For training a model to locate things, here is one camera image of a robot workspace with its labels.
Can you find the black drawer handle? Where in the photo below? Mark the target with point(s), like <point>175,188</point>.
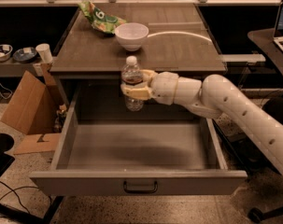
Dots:
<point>136,188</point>

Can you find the clear plastic water bottle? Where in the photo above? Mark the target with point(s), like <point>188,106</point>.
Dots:
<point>131,75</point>

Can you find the grey bowl on shelf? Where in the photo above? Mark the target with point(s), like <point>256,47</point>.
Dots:
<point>5,52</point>

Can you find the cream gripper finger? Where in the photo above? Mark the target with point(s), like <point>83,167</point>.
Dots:
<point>148,75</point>
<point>142,93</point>

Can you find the grey open top drawer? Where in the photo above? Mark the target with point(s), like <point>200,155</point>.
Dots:
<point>101,147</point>

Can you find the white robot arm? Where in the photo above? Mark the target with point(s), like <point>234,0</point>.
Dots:
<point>209,98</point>

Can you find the green chip bag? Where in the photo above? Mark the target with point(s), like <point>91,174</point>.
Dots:
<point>98,19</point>

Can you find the white ceramic bowl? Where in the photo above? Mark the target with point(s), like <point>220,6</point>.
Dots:
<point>132,35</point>

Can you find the brown cardboard box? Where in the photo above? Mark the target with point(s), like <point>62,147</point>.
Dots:
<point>37,110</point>

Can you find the black office chair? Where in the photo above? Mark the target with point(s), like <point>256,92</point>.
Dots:
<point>249,158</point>

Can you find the black chair on left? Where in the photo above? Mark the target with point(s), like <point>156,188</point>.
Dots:
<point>23,217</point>

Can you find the grey low shelf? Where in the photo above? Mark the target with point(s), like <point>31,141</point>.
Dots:
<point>11,68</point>

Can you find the blue bowl on shelf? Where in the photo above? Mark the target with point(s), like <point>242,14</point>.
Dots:
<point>25,55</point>

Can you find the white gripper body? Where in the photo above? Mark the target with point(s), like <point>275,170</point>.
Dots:
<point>164,88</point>

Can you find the white paper cup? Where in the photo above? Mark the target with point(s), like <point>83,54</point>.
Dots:
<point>44,52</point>

